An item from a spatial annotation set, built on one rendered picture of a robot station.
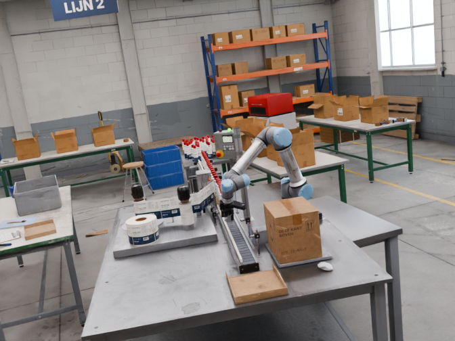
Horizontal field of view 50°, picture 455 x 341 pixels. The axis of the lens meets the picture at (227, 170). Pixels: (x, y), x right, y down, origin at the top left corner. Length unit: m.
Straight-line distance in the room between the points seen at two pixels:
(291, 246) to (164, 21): 8.76
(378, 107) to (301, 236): 4.90
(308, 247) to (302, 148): 2.43
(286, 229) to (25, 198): 2.88
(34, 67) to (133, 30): 2.14
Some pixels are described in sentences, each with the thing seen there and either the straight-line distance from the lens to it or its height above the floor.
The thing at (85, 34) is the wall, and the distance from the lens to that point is 10.75.
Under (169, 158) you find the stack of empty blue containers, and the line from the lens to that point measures 8.15.
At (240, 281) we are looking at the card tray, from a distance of 2.60.
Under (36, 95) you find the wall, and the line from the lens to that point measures 10.72.
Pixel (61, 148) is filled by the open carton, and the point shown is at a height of 0.86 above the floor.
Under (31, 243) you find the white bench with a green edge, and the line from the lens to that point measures 4.02.
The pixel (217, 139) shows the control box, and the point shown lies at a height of 1.43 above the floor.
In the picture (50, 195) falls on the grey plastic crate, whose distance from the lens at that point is 4.84.
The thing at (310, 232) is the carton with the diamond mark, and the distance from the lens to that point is 2.67.
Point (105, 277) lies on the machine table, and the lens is 2.96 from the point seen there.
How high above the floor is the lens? 1.97
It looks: 13 degrees down
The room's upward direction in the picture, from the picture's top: 8 degrees counter-clockwise
